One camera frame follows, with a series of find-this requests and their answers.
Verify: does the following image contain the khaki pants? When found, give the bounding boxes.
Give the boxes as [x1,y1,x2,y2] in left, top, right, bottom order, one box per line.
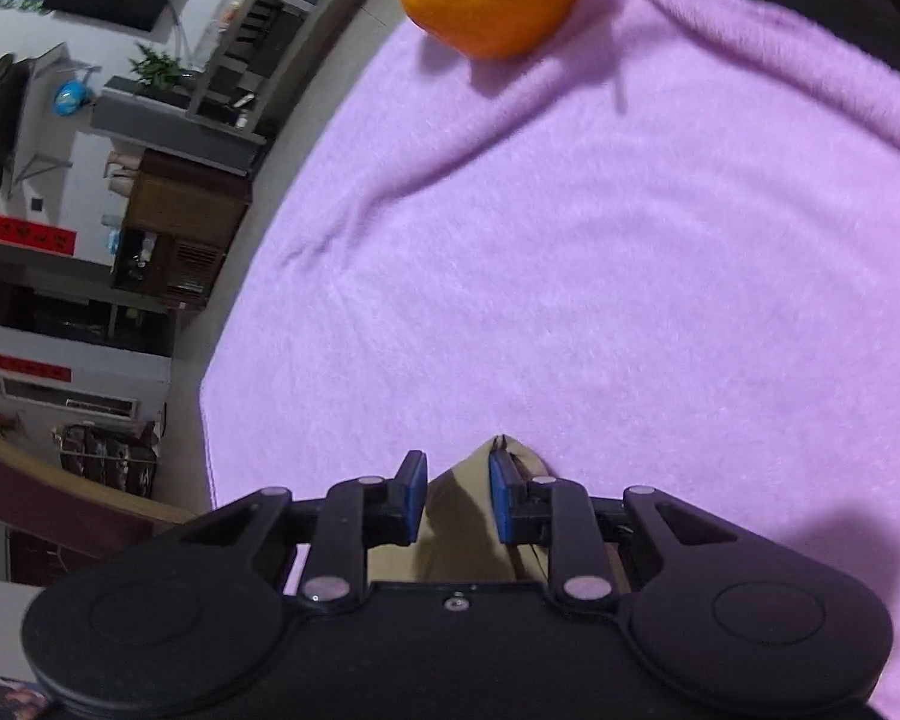
[367,436,549,583]

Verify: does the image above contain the pink purple towel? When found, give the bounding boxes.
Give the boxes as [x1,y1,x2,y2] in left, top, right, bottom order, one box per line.
[199,0,900,718]

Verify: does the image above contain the maroon gold chair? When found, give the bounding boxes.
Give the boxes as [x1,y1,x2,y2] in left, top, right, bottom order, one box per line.
[0,437,194,587]

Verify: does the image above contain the brown wooden cabinet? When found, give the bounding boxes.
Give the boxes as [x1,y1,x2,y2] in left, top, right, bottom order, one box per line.
[103,149,251,310]

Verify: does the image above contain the grey tower speaker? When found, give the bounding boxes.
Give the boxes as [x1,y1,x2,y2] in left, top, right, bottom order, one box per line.
[91,76,268,176]

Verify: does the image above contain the green potted plant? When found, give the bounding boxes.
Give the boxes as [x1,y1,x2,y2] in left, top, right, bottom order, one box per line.
[130,43,193,91]

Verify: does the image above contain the grey tv stand shelf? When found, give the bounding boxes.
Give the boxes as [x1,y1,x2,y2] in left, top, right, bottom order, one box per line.
[183,0,392,145]

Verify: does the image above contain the blue globe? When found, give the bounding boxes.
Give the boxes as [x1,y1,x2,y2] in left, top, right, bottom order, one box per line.
[53,80,94,117]

